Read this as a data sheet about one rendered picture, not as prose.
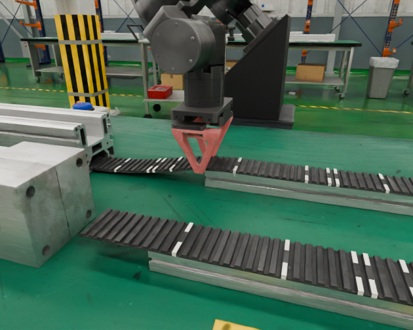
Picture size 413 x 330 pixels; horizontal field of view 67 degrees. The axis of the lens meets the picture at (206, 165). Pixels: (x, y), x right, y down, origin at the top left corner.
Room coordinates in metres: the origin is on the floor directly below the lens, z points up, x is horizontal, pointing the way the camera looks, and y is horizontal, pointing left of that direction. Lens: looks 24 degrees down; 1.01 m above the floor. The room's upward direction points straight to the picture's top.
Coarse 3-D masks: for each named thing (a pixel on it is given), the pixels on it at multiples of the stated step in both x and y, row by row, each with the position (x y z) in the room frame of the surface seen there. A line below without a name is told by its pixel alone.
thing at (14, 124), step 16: (0, 112) 0.59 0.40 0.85; (16, 112) 0.58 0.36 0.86; (32, 112) 0.57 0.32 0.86; (48, 112) 0.56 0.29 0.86; (64, 112) 0.55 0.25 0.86; (80, 112) 0.55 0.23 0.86; (96, 112) 0.55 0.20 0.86; (0, 128) 0.50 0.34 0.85; (16, 128) 0.49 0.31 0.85; (32, 128) 0.48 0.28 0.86; (48, 128) 0.47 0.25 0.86; (64, 128) 0.46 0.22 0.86; (80, 128) 0.47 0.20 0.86; (96, 128) 0.53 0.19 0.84; (0, 144) 0.50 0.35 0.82; (48, 144) 0.47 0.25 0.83; (64, 144) 0.46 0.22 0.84; (80, 144) 0.47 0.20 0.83; (96, 144) 0.52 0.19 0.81; (112, 144) 0.55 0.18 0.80
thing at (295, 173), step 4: (292, 164) 0.43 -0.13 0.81; (292, 168) 0.42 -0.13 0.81; (296, 168) 0.42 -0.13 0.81; (300, 168) 0.42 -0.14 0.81; (288, 172) 0.41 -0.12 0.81; (292, 172) 0.40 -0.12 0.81; (296, 172) 0.41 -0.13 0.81; (300, 172) 0.41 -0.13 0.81; (288, 176) 0.40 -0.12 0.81; (292, 176) 0.39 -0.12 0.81; (296, 176) 0.40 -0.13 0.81; (300, 176) 0.39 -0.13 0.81; (288, 180) 0.39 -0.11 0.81; (292, 180) 0.39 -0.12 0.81; (296, 180) 0.38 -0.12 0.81; (300, 180) 0.38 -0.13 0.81
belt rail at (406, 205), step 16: (208, 176) 0.43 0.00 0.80; (224, 176) 0.42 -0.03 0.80; (240, 176) 0.41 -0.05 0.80; (256, 192) 0.40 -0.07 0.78; (272, 192) 0.40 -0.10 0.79; (288, 192) 0.39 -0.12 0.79; (304, 192) 0.39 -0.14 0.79; (320, 192) 0.39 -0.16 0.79; (336, 192) 0.37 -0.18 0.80; (352, 192) 0.37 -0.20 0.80; (368, 192) 0.36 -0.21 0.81; (368, 208) 0.36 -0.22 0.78; (384, 208) 0.36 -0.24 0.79; (400, 208) 0.35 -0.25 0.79
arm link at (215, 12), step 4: (212, 0) 0.89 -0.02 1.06; (216, 0) 0.89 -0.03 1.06; (208, 4) 0.89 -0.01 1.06; (212, 4) 0.89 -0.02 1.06; (216, 4) 0.89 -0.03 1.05; (208, 8) 0.90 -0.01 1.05; (212, 8) 0.89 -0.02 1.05; (216, 8) 0.88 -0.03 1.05; (220, 8) 0.88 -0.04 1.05; (212, 12) 0.89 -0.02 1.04; (216, 12) 0.89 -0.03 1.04; (220, 12) 0.88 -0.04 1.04; (224, 12) 0.88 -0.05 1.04; (216, 16) 0.89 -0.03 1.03; (220, 16) 0.89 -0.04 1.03; (224, 16) 0.89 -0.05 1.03; (228, 16) 0.89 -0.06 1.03; (232, 16) 0.90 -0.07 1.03; (220, 20) 0.89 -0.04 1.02; (224, 20) 0.89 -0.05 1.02; (228, 20) 0.90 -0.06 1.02; (232, 20) 0.91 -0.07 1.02; (224, 24) 0.90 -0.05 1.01
